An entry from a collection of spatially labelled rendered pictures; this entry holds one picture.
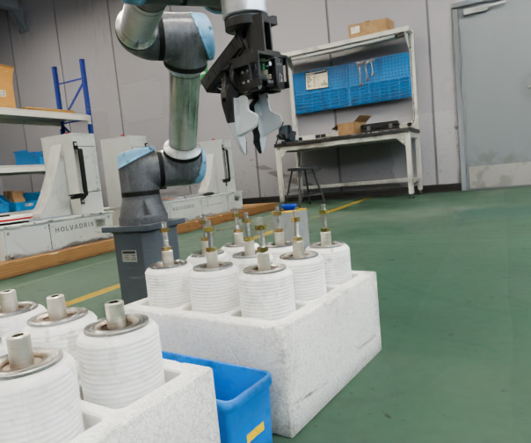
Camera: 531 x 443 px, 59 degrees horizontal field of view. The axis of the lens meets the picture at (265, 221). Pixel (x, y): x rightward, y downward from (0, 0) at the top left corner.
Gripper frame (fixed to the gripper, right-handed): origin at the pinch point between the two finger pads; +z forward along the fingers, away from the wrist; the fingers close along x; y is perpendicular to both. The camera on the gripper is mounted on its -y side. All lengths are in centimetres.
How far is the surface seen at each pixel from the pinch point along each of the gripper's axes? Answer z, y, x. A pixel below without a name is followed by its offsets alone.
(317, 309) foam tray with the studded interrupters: 29.0, 8.0, 4.7
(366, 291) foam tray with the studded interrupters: 31.3, 4.8, 25.6
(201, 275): 21.8, -9.0, -6.1
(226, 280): 23.3, -6.1, -3.0
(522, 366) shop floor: 46, 31, 38
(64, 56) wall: -225, -747, 331
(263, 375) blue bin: 35.1, 8.0, -9.9
